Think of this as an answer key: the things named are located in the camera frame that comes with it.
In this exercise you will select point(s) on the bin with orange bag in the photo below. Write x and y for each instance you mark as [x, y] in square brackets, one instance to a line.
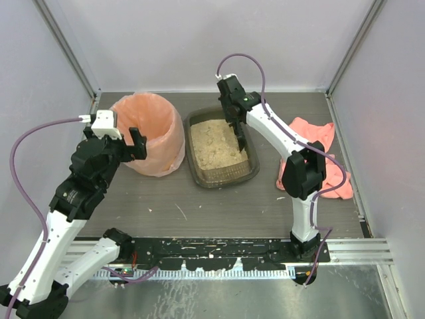
[159, 121]

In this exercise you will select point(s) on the cat litter sand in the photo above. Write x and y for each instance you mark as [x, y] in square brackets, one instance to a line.
[215, 145]

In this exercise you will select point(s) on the grey cable duct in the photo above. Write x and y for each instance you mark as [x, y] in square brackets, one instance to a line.
[237, 273]

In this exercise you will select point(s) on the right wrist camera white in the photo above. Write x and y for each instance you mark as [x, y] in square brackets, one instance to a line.
[220, 77]

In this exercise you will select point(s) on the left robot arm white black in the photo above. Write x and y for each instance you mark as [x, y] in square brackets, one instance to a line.
[41, 289]

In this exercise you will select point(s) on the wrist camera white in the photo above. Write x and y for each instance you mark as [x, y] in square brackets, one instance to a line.
[220, 77]
[105, 124]

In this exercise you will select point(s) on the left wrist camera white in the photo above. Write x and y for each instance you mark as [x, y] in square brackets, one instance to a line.
[105, 124]

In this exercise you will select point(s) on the grey litter box tray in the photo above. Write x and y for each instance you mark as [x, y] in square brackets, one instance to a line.
[230, 175]

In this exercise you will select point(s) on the black litter scoop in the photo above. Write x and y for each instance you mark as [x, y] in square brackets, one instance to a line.
[238, 132]

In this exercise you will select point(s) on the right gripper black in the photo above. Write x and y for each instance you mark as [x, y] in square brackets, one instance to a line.
[233, 111]

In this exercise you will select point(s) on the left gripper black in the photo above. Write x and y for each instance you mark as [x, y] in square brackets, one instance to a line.
[124, 148]

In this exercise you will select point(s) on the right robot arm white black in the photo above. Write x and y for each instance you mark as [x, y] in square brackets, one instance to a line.
[304, 170]

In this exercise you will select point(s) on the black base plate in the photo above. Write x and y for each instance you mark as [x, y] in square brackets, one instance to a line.
[219, 254]

